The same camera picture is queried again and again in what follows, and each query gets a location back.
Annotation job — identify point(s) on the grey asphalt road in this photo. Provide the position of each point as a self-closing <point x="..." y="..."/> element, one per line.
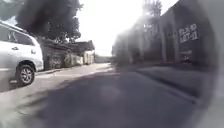
<point x="100" y="100"/>

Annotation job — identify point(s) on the grey pavement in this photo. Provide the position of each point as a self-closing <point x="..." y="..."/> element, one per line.
<point x="173" y="78"/>

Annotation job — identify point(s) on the tall thin tree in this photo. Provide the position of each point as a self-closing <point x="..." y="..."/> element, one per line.
<point x="151" y="7"/>

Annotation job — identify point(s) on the large dark tree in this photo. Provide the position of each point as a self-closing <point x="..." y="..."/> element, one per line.
<point x="50" y="16"/>

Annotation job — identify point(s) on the dark building with white lettering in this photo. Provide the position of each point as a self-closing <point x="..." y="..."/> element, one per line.
<point x="188" y="43"/>

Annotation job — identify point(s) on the white car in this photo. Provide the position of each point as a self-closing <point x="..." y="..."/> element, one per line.
<point x="20" y="53"/>

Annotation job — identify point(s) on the low wall with buildings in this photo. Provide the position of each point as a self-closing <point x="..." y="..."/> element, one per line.
<point x="61" y="59"/>

